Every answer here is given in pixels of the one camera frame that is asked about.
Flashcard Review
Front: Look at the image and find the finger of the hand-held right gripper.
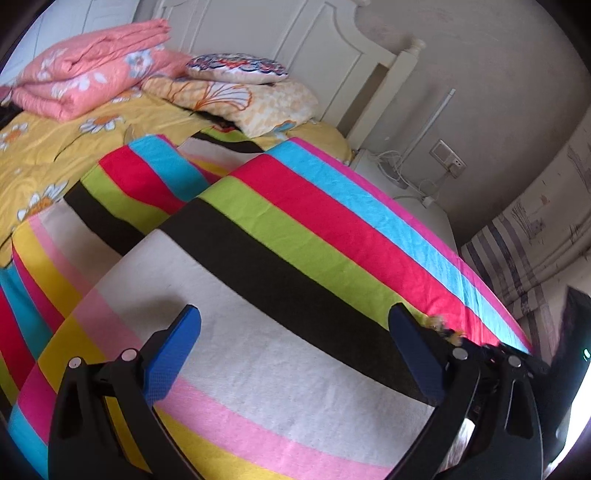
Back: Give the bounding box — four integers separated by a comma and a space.
480, 344, 553, 378

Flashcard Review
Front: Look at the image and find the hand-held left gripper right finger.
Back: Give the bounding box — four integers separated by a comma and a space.
389, 302, 542, 480

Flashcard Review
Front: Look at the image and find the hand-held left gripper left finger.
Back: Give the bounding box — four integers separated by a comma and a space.
47, 304, 203, 480

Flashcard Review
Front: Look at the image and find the gold bead bracelet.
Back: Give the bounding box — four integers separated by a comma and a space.
427, 315, 464, 348

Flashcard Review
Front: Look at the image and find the colourful striped blanket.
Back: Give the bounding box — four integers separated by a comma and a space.
0, 134, 532, 480

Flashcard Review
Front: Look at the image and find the striped printed curtain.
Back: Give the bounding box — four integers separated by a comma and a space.
459, 106, 591, 365

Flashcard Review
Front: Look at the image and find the white nightstand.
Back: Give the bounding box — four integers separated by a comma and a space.
348, 148, 459, 253

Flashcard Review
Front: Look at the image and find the yellow floral bed sheet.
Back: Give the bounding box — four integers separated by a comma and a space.
0, 88, 352, 269

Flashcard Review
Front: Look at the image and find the yellow patterned pillow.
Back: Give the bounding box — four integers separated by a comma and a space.
141, 76, 320, 138

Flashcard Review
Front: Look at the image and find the embroidered round pillow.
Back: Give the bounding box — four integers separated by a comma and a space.
185, 53, 290, 85

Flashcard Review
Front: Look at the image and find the pink floral quilt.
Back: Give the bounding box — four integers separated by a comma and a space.
0, 18, 195, 123

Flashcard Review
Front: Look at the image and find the white wooden headboard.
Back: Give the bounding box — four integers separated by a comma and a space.
134, 0, 426, 151

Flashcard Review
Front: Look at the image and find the white power cable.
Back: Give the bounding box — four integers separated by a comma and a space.
369, 150, 455, 209

